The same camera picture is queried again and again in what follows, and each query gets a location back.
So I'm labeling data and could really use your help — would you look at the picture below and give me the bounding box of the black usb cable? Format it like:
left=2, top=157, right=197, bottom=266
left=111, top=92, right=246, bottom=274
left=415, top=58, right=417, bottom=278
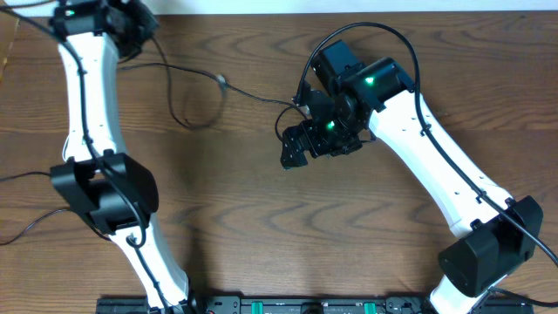
left=0, top=171, right=112, bottom=246

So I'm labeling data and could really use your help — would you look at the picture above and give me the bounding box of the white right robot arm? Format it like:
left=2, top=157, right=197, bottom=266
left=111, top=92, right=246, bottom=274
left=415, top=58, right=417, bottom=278
left=280, top=41, right=543, bottom=313

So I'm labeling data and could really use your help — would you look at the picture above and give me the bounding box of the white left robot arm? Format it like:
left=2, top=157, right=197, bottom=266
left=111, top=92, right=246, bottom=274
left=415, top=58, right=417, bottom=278
left=49, top=1, right=203, bottom=313

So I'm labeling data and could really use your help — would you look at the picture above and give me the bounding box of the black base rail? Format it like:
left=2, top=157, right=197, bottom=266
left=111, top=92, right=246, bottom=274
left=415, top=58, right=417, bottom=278
left=94, top=296, right=534, bottom=314

